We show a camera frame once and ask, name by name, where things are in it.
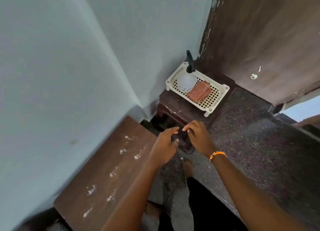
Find person's left hand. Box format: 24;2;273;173
148;126;180;164

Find person's right hand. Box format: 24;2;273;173
182;120;217;157

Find black smartphone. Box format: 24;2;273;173
171;131;196;154

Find person's left forearm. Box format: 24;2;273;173
101;158;166;231

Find person's right forearm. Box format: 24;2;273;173
212;152;310;231

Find small dark brown stool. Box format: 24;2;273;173
156;72;237;136

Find person's right foot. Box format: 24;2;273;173
180;157;195;182

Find person's foot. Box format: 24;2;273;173
143;201;161;224
180;157;195;182

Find red checked folded cloth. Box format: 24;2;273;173
187;80;212;104

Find cream plastic lattice basket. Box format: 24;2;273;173
165;61;230;117

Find person's left foot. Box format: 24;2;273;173
143;201;161;224

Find black trousers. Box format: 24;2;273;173
157;177;248;231

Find brown paint-stained wooden bench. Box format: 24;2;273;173
54;116;158;231

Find brown wooden door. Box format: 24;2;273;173
197;0;320;106

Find orange bead bracelet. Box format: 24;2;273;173
209;150;227;162

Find black handled tool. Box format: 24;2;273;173
185;50;196;74

